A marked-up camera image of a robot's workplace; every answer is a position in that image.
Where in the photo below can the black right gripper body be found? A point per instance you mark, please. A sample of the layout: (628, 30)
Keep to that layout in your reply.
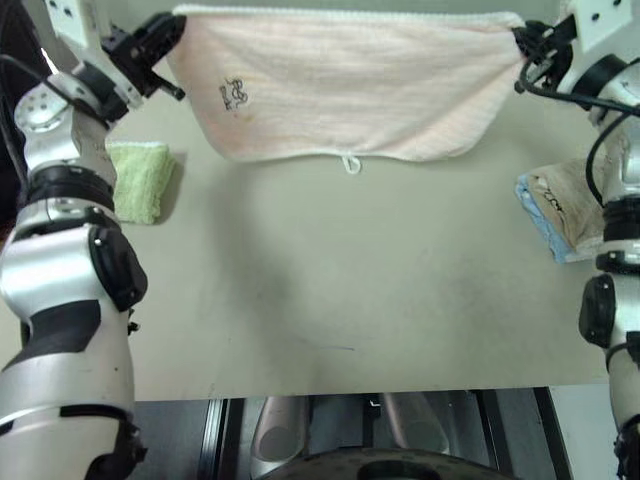
(555, 50)

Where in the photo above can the black round disc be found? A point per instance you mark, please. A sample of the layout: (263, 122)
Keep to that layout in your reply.
(400, 467)

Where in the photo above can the pink towel with black embroidery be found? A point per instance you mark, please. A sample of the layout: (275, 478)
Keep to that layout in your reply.
(350, 85)

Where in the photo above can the light blue folded towel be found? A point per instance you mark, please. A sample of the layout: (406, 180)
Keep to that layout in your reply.
(542, 220)

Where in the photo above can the black metal frame rail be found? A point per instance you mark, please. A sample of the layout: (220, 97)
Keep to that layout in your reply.
(220, 440)
(530, 435)

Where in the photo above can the silver rounded robot leg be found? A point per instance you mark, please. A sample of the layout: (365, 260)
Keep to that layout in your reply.
(415, 425)
(277, 435)

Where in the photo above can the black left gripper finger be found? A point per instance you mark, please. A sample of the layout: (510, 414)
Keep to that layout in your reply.
(166, 49)
(162, 27)

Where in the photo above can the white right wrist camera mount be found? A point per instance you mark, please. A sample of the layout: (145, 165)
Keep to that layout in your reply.
(600, 25)

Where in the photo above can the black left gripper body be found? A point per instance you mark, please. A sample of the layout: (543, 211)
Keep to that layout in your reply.
(135, 60)

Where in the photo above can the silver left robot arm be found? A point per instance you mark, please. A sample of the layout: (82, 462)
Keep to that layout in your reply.
(55, 270)

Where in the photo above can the green folded towel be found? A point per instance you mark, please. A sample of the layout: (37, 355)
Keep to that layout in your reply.
(142, 182)

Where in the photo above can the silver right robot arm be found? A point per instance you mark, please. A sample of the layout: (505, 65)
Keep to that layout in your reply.
(622, 320)

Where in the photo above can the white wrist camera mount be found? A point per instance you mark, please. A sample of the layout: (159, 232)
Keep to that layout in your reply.
(600, 25)
(75, 20)

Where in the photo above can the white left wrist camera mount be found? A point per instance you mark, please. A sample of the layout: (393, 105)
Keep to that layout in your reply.
(75, 20)

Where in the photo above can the beige folded towel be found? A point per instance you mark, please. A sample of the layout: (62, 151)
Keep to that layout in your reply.
(570, 200)

